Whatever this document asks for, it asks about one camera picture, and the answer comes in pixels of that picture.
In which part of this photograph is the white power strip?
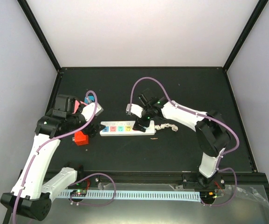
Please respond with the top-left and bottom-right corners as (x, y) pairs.
(100, 121), (156, 137)

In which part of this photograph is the red cube socket adapter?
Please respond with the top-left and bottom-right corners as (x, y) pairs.
(72, 131), (89, 146)

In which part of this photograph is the blue square plug adapter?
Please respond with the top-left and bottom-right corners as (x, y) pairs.
(83, 95), (95, 105)

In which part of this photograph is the pink triangular socket adapter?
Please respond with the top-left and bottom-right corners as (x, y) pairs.
(73, 100), (86, 115)

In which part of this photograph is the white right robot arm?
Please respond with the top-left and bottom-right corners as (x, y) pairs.
(126, 89), (230, 189)

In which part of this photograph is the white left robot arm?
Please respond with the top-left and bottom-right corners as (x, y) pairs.
(0, 91), (103, 224)

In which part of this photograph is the left controller circuit board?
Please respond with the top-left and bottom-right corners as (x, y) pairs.
(70, 189), (87, 197)

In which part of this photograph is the controller circuit board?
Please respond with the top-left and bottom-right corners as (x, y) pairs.
(200, 191), (223, 199)
(70, 189), (87, 197)

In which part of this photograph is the right controller circuit board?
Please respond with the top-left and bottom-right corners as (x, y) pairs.
(200, 191), (223, 199)

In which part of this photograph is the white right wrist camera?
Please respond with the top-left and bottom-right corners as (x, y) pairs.
(126, 104), (143, 118)

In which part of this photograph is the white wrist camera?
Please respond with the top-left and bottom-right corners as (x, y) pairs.
(126, 104), (143, 118)
(81, 102), (103, 121)

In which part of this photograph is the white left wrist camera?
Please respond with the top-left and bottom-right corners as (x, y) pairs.
(81, 102), (103, 121)

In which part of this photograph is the white coiled power cord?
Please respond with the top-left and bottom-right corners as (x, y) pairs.
(154, 123), (179, 133)

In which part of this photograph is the light blue slotted cable duct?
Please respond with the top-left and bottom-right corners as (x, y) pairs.
(58, 189), (200, 202)

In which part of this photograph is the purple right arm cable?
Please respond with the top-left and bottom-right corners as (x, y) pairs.
(129, 77), (240, 207)

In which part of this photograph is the black left frame post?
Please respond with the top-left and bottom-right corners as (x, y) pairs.
(17, 0), (61, 71)

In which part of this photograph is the black frame post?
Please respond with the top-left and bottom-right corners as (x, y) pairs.
(222, 0), (269, 72)
(17, 0), (61, 71)

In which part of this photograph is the black front mounting rail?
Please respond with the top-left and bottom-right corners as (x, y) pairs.
(43, 169), (265, 187)

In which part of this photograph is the black right frame post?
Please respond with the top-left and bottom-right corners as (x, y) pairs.
(222, 0), (269, 72)

